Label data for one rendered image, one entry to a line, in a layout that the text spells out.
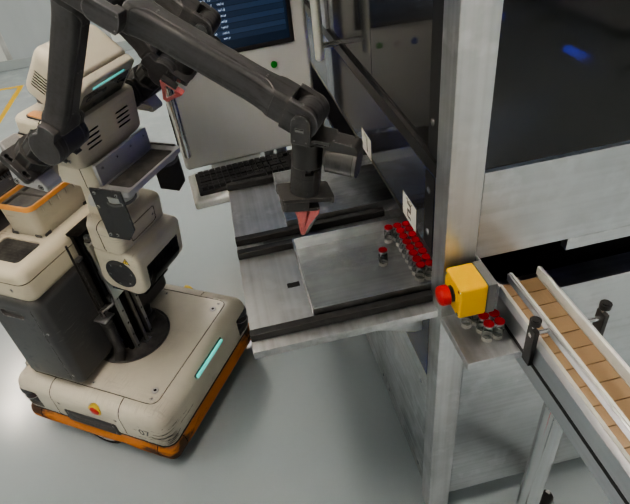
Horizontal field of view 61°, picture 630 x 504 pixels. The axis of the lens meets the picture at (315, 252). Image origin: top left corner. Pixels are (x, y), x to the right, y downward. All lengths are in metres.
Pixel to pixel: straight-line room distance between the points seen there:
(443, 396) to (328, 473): 0.69
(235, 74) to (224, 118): 0.96
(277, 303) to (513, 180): 0.56
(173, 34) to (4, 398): 1.95
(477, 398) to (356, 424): 0.70
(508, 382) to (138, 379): 1.22
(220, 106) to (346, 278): 0.87
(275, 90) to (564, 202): 0.58
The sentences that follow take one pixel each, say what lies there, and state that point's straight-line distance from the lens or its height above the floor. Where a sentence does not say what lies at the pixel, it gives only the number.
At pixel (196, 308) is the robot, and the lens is 2.15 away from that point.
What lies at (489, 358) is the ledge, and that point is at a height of 0.88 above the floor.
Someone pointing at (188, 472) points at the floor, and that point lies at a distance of 2.06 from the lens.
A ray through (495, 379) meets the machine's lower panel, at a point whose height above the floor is 0.61.
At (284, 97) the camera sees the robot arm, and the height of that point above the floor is 1.37.
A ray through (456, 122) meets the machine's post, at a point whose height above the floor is 1.32.
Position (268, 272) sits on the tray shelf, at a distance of 1.29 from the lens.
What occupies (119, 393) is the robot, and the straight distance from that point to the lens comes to 1.98.
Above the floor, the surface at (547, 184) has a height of 1.16.
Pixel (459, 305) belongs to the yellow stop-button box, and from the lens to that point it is 1.02.
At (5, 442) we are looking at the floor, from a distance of 2.46.
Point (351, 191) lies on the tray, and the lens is 1.54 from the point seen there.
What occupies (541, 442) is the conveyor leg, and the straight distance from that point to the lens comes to 1.27.
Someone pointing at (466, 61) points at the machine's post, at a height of 1.41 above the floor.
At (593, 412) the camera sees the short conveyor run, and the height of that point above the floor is 0.93.
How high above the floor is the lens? 1.71
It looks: 39 degrees down
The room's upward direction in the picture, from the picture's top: 8 degrees counter-clockwise
